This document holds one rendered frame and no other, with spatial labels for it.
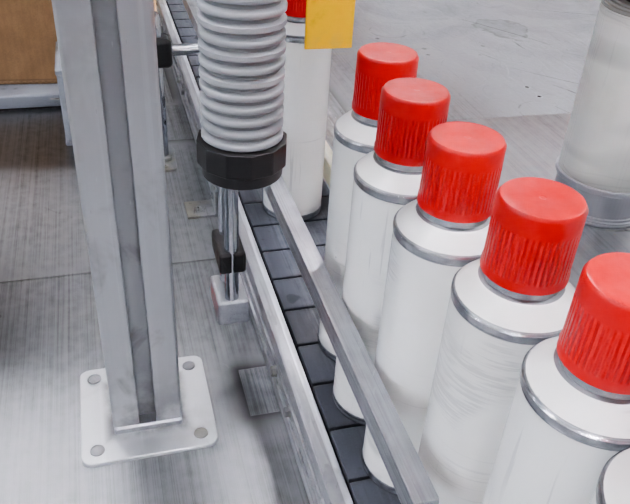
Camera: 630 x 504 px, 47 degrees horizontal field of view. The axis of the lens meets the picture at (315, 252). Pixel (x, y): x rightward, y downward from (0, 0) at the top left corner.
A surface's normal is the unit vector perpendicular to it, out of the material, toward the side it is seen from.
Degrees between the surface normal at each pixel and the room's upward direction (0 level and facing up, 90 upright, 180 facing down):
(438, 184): 90
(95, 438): 0
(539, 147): 0
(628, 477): 42
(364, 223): 90
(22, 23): 90
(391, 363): 90
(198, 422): 0
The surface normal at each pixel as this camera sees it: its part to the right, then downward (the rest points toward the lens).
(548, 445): -0.74, 0.34
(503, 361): -0.31, 0.52
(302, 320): 0.06, -0.83
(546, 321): 0.18, -0.18
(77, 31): 0.27, 0.55
